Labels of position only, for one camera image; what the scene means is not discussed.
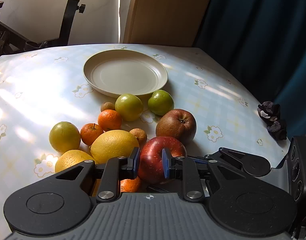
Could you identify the wooden wardrobe panel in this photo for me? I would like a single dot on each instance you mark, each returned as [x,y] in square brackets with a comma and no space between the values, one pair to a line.
[164,22]

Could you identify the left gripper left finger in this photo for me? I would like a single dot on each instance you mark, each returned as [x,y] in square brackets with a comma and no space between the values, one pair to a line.
[113,172]

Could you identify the small brown fruit front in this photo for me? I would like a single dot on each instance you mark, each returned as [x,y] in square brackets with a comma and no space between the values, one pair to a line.
[140,135]

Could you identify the large yellow lemon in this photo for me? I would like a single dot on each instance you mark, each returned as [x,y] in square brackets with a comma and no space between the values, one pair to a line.
[113,144]
[71,158]

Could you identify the round yellow-green citrus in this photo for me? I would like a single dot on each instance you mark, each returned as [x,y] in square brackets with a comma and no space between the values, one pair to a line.
[64,136]

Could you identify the small brown fruit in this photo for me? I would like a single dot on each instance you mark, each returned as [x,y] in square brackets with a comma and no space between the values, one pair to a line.
[107,106]
[140,135]

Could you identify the large yellow lemon front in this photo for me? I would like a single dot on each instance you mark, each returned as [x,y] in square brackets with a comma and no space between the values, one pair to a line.
[71,158]

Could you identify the black patterned hair scrunchie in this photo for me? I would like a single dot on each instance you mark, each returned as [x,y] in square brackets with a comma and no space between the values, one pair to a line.
[270,113]

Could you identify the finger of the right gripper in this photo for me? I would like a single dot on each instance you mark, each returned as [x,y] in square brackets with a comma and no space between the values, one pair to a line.
[251,164]

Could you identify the orange tangerine with stem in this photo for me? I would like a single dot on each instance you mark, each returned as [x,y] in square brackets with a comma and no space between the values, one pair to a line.
[90,132]

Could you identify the dark blue curtain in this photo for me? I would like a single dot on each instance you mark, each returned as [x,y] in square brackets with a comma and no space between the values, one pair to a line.
[262,43]

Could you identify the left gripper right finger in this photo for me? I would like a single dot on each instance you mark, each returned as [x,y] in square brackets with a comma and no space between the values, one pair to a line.
[188,170]

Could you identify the beige round plate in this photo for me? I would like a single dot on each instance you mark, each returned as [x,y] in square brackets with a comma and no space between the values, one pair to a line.
[116,72]

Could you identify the dull brown-red apple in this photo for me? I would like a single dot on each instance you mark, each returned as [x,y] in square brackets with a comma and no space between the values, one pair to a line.
[179,124]

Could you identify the green apple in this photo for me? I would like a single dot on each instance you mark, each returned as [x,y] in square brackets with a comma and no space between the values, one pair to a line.
[129,106]
[161,102]

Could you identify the bright red apple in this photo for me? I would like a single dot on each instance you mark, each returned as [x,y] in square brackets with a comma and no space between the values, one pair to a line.
[150,166]

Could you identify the orange tangerine front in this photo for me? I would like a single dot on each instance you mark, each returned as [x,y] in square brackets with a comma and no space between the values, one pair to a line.
[131,185]

